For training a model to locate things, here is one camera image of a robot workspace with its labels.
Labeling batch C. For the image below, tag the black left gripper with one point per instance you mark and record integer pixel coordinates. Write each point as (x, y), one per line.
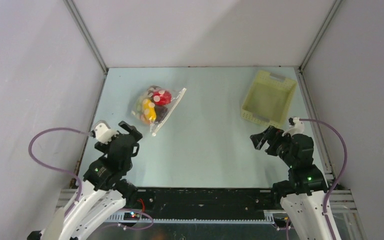
(131, 129)

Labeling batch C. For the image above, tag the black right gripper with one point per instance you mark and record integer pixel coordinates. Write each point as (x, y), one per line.
(269, 140)

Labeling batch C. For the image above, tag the yellow toy banana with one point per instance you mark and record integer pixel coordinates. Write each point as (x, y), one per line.
(148, 110)

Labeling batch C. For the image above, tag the dark purple toy fruit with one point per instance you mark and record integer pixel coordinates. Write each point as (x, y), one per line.
(161, 112)

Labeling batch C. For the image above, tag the clear zip top bag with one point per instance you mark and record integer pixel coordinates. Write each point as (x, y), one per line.
(177, 96)

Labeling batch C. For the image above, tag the red toy pepper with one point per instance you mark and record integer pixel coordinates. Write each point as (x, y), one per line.
(161, 97)

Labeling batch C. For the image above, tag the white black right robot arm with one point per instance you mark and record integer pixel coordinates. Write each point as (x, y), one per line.
(305, 194)

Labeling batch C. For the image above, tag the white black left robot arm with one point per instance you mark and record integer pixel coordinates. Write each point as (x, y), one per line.
(102, 191)

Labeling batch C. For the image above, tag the cream perforated plastic basket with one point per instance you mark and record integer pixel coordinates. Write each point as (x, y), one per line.
(268, 100)

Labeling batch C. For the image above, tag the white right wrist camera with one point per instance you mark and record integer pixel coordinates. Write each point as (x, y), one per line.
(296, 126)

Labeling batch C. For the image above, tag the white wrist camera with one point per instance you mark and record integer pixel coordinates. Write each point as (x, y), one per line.
(296, 126)
(103, 133)

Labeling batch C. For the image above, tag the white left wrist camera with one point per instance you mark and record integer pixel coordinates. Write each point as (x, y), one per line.
(103, 133)

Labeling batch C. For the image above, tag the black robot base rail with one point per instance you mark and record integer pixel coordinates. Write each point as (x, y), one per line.
(206, 204)

